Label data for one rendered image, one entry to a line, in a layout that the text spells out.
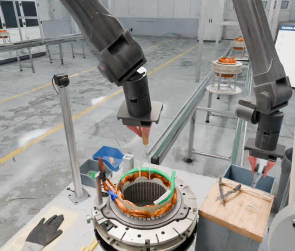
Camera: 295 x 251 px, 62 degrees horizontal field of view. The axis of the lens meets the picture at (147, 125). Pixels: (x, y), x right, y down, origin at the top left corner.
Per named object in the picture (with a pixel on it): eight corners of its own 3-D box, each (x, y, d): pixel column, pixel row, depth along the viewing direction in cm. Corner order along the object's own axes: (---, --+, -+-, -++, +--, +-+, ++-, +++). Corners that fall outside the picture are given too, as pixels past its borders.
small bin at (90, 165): (114, 175, 138) (113, 164, 135) (100, 190, 127) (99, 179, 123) (89, 169, 144) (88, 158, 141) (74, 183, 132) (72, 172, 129)
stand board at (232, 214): (218, 181, 93) (219, 176, 92) (273, 200, 83) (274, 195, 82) (197, 215, 78) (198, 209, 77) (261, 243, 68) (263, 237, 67)
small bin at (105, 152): (127, 160, 152) (126, 150, 149) (116, 173, 141) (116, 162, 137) (104, 155, 158) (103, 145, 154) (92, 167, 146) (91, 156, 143)
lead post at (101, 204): (96, 208, 73) (92, 177, 68) (102, 203, 75) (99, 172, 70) (100, 211, 72) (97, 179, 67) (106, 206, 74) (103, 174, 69)
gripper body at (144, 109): (125, 104, 64) (119, 80, 59) (163, 107, 61) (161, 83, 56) (117, 121, 60) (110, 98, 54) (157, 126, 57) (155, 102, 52)
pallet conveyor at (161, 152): (235, 56, 927) (238, 34, 893) (252, 57, 905) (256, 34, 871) (141, 241, 191) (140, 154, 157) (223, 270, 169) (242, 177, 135)
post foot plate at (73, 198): (91, 196, 123) (91, 195, 122) (75, 205, 117) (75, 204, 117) (82, 188, 129) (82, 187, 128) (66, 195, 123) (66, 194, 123)
